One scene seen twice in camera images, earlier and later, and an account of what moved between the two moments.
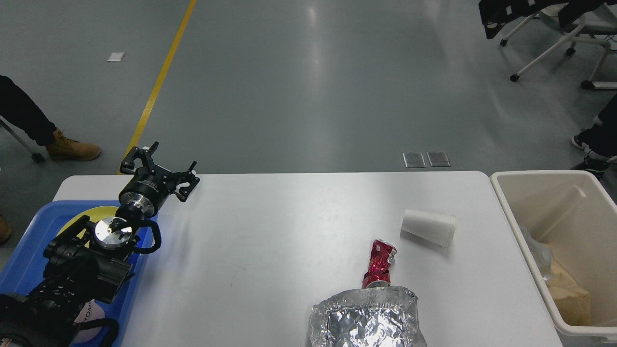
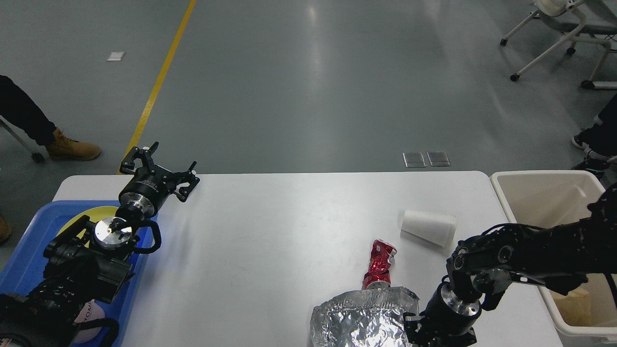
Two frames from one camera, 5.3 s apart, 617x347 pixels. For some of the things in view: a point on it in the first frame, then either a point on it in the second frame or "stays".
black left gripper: [142, 193] stays
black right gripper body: [568, 10] → [448, 321]
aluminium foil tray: [377, 316] stays
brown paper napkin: [573, 302] stays
